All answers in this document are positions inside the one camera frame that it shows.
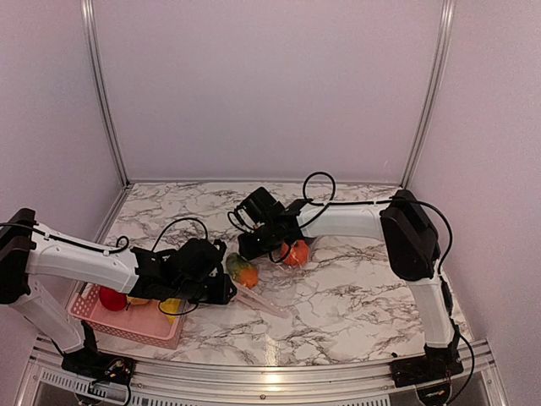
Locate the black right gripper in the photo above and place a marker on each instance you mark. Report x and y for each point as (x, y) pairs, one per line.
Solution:
(249, 252)

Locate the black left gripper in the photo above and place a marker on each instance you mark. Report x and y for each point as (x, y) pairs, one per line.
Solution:
(221, 296)

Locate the yellow fake lemon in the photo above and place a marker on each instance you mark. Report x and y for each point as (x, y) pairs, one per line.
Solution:
(170, 309)

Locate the orange fake fruit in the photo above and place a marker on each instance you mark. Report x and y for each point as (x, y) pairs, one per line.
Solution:
(296, 254)

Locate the clear zip top bag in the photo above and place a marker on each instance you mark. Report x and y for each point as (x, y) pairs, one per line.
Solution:
(273, 295)

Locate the beige fake bread ball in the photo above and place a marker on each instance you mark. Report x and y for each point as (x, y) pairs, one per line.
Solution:
(132, 301)

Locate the red fake apple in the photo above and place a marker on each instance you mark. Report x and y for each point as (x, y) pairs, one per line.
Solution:
(111, 299)

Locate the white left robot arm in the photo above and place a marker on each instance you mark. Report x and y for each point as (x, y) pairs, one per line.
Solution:
(29, 250)

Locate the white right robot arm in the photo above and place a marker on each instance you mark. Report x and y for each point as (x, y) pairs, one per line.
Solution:
(401, 223)

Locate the green orange fake mango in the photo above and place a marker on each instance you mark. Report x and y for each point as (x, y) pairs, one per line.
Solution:
(241, 270)

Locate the pink perforated plastic basket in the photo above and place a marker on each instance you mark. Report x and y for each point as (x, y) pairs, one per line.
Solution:
(142, 323)

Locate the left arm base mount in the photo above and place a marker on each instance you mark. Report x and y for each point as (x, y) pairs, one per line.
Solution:
(100, 367)

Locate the front aluminium rail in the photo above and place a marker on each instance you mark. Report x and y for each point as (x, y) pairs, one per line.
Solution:
(160, 382)

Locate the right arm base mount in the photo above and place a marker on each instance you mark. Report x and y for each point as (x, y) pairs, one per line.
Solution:
(421, 369)

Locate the left aluminium frame post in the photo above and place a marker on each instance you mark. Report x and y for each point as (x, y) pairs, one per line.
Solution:
(91, 35)

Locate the aluminium frame post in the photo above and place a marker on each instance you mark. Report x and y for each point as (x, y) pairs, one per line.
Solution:
(91, 35)
(436, 76)

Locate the right aluminium frame post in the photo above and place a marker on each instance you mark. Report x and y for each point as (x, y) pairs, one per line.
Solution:
(436, 76)

